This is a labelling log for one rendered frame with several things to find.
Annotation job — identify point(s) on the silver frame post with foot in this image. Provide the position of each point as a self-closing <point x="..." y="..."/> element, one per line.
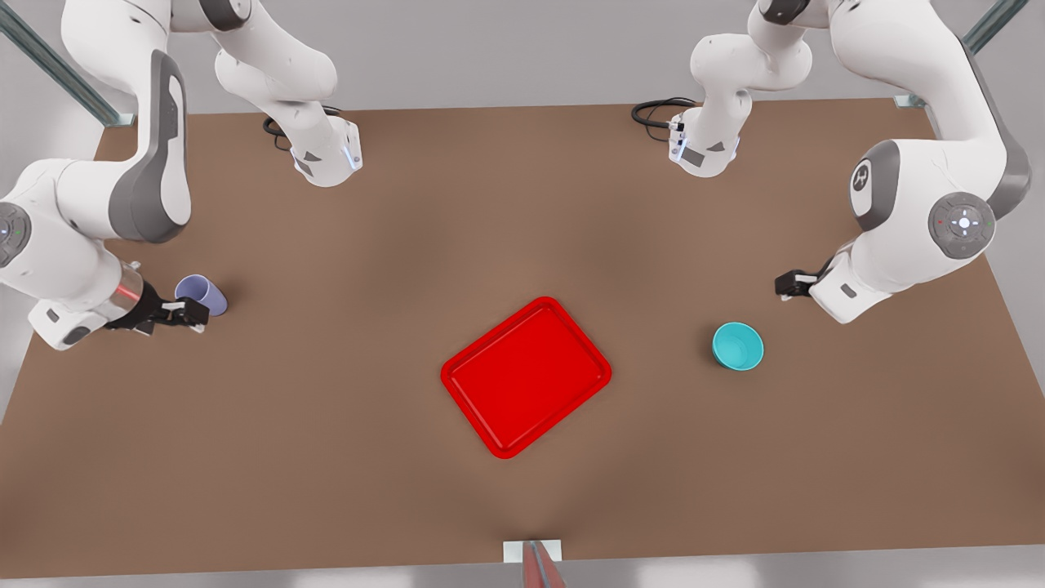
<point x="535" y="559"/>

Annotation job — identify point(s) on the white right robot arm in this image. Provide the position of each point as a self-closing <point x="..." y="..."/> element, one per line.
<point x="155" y="175"/>

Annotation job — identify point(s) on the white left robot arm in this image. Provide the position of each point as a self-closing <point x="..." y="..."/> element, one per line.
<point x="906" y="188"/>

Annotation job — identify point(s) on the teal bowl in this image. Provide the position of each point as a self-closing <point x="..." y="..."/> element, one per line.
<point x="738" y="346"/>

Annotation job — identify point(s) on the lavender cup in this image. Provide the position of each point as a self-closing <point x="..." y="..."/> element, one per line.
<point x="204" y="293"/>

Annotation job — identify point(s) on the red tray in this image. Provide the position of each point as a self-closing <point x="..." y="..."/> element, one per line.
<point x="526" y="376"/>

